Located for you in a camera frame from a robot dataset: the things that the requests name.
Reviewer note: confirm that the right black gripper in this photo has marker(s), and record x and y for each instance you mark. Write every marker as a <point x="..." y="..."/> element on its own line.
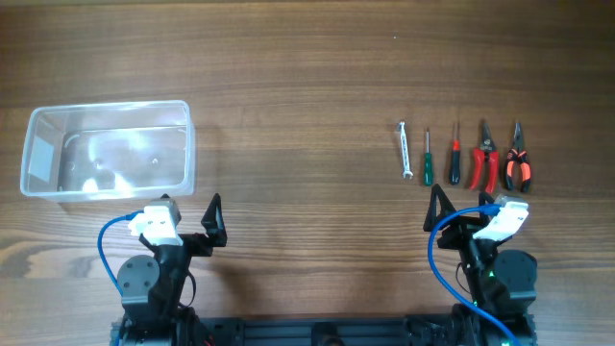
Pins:
<point x="462" y="227"/>

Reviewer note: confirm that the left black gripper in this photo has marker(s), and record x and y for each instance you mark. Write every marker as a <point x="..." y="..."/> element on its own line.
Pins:
<point x="215" y="231"/>

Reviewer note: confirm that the green handled screwdriver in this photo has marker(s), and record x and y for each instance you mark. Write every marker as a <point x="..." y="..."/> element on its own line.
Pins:
<point x="428" y="172"/>

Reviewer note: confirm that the red handled cutters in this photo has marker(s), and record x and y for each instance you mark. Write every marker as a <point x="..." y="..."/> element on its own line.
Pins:
<point x="485" y="153"/>

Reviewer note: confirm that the black red handled screwdriver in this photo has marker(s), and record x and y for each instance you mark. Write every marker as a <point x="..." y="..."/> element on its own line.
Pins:
<point x="454" y="172"/>

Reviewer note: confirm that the orange black pliers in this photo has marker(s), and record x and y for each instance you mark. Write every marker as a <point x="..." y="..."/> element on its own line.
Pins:
<point x="517" y="155"/>

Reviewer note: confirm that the clear plastic container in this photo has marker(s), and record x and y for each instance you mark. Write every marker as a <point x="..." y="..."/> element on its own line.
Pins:
<point x="105" y="151"/>

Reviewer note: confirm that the small silver wrench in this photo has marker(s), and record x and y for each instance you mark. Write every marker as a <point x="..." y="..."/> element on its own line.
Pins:
<point x="401" y="129"/>

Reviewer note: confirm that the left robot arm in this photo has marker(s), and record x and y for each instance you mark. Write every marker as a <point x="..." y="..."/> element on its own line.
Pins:
<point x="151" y="286"/>

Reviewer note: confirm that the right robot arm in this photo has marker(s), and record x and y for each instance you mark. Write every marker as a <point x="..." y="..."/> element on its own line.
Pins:
<point x="500" y="284"/>

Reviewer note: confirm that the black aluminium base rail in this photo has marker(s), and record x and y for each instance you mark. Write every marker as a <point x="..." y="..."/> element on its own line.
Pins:
<point x="327" y="330"/>

